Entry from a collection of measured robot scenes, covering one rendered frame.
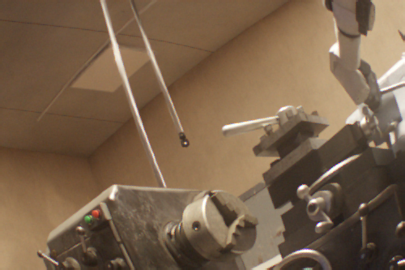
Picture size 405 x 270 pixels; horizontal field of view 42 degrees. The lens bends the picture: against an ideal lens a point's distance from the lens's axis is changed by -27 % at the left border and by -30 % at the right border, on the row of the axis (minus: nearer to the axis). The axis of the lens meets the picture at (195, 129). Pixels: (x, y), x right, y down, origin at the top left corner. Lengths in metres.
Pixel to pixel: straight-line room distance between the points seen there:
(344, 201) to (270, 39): 4.40
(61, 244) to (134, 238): 0.42
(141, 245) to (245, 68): 3.95
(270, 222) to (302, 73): 1.28
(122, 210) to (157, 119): 4.37
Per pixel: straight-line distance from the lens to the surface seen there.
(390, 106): 1.70
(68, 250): 2.27
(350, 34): 1.24
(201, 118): 6.07
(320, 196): 1.36
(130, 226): 2.04
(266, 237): 5.54
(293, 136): 1.61
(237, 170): 5.80
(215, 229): 1.99
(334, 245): 1.41
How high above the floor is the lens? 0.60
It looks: 22 degrees up
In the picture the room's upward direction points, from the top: 22 degrees counter-clockwise
